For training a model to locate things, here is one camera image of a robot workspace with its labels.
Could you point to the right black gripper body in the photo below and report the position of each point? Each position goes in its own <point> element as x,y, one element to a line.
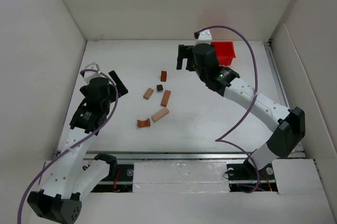
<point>188,57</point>

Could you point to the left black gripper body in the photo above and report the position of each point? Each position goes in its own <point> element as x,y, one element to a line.
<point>117,83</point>

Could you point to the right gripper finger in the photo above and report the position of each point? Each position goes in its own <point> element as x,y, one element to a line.
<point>190,65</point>
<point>180,62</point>

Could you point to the light short wood block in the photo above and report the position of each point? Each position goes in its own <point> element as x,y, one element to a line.
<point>148,93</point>

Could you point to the dark brown wood block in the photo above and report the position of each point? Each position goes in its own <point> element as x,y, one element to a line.
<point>159,88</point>

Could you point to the reddish long wood block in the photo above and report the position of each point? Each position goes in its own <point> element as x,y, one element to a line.
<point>165,98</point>

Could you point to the red plastic bin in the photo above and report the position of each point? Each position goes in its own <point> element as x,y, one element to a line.
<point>225,52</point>

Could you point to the light long wood block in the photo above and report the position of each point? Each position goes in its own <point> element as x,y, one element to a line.
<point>160,114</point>

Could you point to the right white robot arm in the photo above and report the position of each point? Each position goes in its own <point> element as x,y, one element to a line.
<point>287,125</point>

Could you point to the reddish short wood block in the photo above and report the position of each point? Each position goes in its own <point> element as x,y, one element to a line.
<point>163,76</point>

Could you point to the reddish arch wood block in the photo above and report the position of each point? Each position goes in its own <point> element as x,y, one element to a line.
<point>144,123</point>

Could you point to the white foam front panel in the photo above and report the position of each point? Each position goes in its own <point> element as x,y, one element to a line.
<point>180,177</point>

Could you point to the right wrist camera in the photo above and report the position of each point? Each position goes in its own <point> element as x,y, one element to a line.
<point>204,35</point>

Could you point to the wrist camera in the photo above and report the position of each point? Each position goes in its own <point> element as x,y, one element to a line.
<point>92,68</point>
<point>204,35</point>

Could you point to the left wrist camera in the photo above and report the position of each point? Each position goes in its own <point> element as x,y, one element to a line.
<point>92,68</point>

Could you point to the aluminium front rail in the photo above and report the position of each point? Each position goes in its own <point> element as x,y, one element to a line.
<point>169,155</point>

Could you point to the aluminium rail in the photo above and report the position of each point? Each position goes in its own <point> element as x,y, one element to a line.
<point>169,155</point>
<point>298,151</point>

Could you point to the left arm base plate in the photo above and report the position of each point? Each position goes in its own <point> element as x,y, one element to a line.
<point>121,182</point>

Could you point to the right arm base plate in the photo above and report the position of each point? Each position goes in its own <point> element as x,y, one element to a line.
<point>244,181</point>

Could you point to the aluminium right rail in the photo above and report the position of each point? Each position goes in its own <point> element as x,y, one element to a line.
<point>298,151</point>

